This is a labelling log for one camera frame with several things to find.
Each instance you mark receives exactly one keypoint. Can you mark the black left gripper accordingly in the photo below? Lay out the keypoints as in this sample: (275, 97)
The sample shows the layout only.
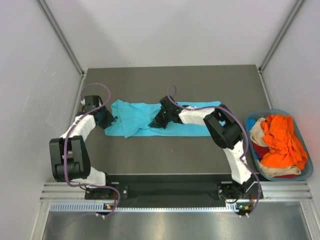
(110, 118)

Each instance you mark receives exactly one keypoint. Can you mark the orange t shirt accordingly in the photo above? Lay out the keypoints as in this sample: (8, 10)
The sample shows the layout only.
(285, 148)

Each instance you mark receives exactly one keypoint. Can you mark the red t shirt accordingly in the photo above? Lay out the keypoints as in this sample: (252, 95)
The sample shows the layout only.
(273, 172)

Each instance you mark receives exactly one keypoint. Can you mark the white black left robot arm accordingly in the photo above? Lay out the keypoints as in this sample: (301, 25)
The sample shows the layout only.
(70, 161)

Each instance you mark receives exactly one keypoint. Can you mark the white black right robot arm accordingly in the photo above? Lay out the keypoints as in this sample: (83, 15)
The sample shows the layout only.
(224, 129)

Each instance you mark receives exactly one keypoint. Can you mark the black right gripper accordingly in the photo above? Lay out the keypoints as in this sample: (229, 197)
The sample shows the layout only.
(157, 121)

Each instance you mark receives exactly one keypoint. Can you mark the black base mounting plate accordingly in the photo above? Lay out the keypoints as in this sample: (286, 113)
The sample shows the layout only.
(178, 190)

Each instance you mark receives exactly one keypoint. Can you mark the white slotted cable duct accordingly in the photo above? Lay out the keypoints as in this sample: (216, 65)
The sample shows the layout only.
(102, 207)

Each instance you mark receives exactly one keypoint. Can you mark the cyan t shirt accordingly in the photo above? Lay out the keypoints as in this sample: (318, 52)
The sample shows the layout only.
(133, 119)

